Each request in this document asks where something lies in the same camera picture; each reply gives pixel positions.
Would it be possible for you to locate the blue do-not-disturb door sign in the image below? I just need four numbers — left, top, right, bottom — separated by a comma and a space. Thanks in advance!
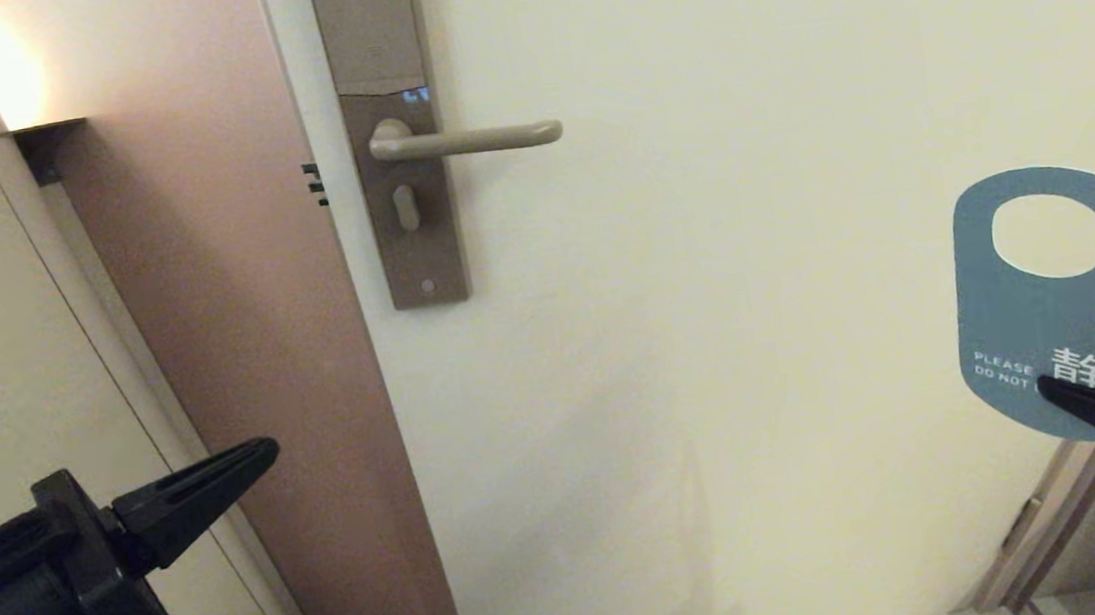
942, 160, 1095, 454

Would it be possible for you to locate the white door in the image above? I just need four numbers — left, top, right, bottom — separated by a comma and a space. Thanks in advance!
262, 0, 1095, 615

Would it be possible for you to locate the brown door lock plate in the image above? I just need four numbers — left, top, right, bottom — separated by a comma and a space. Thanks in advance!
307, 0, 473, 317

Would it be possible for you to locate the small metal latch plate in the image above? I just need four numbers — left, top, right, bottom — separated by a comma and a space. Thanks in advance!
301, 161, 331, 209

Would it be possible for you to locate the brown closet door frame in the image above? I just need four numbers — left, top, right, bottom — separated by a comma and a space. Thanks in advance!
937, 215, 1095, 615

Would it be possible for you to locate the brown frame hinge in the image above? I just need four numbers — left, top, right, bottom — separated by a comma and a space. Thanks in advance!
996, 496, 1046, 551

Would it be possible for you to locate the dark wall lamp bracket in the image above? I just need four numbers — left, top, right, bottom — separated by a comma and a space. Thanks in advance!
3, 118, 92, 190

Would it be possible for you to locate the beige metal door handle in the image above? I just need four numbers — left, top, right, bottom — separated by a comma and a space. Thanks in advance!
367, 102, 565, 164

